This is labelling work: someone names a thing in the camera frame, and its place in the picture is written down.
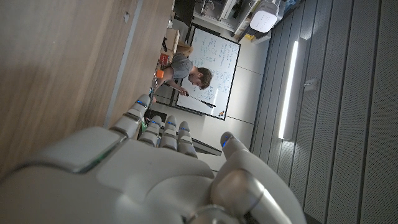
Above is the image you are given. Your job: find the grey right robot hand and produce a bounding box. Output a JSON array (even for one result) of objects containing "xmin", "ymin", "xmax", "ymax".
[{"xmin": 0, "ymin": 94, "xmax": 307, "ymax": 224}]

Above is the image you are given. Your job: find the black grabber tool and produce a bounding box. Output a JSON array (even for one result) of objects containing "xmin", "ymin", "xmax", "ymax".
[{"xmin": 185, "ymin": 92, "xmax": 217, "ymax": 109}]

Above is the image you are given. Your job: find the cardboard packing box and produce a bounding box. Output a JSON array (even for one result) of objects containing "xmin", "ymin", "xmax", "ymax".
[{"xmin": 165, "ymin": 27, "xmax": 181, "ymax": 63}]

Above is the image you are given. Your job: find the seated person grey shirt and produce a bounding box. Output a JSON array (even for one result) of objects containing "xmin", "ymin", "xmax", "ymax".
[{"xmin": 152, "ymin": 53, "xmax": 214, "ymax": 103}]

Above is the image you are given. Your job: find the wooden chair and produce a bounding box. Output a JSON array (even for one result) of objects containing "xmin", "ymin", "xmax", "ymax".
[{"xmin": 177, "ymin": 42, "xmax": 194, "ymax": 58}]

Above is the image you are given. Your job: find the black framed whiteboard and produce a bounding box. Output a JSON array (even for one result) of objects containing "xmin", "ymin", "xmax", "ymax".
[{"xmin": 170, "ymin": 23, "xmax": 242, "ymax": 121}]

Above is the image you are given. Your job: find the long ceiling light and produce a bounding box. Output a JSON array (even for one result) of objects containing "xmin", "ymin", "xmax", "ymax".
[{"xmin": 277, "ymin": 40, "xmax": 300, "ymax": 140}]

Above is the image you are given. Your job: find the white shelf unit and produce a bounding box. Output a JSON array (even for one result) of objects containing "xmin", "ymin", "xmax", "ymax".
[{"xmin": 198, "ymin": 0, "xmax": 261, "ymax": 34}]

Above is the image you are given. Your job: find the white perforated device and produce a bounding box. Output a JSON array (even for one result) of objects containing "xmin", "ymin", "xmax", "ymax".
[{"xmin": 249, "ymin": 0, "xmax": 282, "ymax": 34}]

